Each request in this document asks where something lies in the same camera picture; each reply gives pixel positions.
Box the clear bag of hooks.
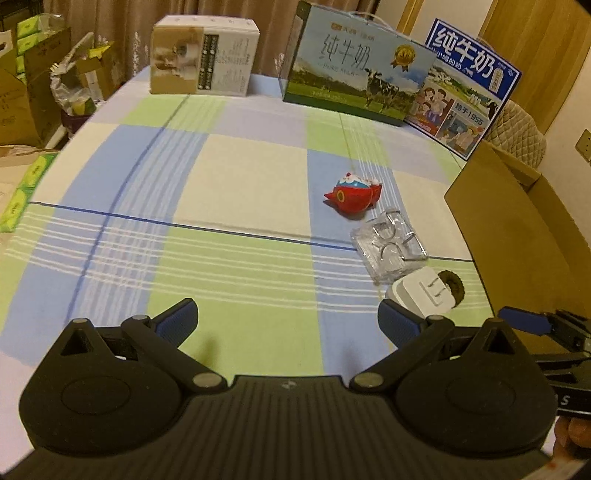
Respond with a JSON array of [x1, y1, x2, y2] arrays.
[[349, 208, 428, 284]]

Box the brown cardboard box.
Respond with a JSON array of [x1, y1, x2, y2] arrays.
[[443, 141, 591, 324]]

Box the trash bin with bag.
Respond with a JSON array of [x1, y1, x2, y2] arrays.
[[48, 39, 116, 116]]

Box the white charger plug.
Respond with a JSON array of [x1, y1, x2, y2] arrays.
[[385, 267, 451, 319]]

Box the cream embroidered bedsheet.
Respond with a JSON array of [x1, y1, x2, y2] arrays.
[[0, 145, 44, 217]]

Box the small open cardboard box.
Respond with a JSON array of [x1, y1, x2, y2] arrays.
[[76, 44, 116, 100]]

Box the checkered tablecloth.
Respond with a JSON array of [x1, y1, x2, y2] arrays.
[[0, 65, 555, 379]]

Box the dark hair scrunchie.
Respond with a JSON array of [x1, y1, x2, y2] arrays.
[[436, 270, 465, 308]]

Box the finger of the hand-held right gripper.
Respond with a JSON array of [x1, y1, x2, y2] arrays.
[[499, 307, 591, 354]]

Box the green tissue packs in carton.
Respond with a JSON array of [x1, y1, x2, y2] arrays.
[[16, 14, 65, 61]]

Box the green milk carton with cow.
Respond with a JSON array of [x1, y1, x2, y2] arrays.
[[281, 0, 437, 127]]

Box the beige printed carton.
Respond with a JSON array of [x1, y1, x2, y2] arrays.
[[150, 15, 260, 97]]

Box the brown curtain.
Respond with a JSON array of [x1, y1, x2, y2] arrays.
[[41, 0, 416, 79]]

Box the green tissue multipack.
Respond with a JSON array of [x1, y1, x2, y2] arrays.
[[0, 152, 58, 234]]

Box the person's right hand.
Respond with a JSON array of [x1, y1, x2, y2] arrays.
[[554, 416, 591, 459]]

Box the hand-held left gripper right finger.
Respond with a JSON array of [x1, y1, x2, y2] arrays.
[[350, 299, 526, 394]]

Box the large cardboard box with handle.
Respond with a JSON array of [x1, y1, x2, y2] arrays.
[[0, 25, 73, 148]]

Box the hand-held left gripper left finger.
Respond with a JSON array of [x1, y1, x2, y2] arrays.
[[60, 298, 227, 394]]

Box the blue milk carton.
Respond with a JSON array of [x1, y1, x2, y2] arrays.
[[405, 17, 522, 161]]

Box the red toy figure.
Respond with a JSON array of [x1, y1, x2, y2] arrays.
[[323, 171, 384, 214]]

